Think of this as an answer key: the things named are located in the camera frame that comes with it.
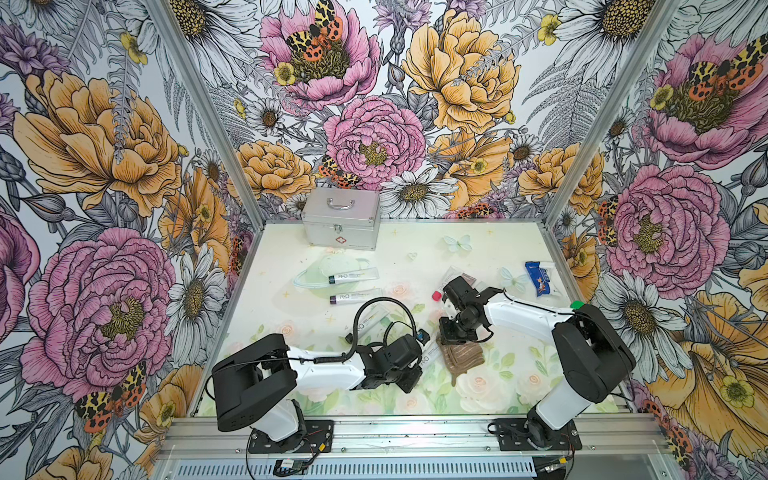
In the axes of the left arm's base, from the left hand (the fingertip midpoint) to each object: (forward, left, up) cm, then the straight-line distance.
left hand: (411, 376), depth 84 cm
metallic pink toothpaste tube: (+32, -23, 0) cm, 39 cm away
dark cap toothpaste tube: (+15, +12, +2) cm, 20 cm away
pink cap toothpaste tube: (+25, -9, +1) cm, 26 cm away
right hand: (+8, -10, +2) cm, 13 cm away
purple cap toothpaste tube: (+6, -6, +2) cm, 8 cm away
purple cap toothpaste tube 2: (+24, +16, +2) cm, 29 cm away
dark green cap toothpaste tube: (+35, +13, 0) cm, 37 cm away
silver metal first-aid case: (+49, +21, +14) cm, 55 cm away
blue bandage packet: (+30, -45, +3) cm, 54 cm away
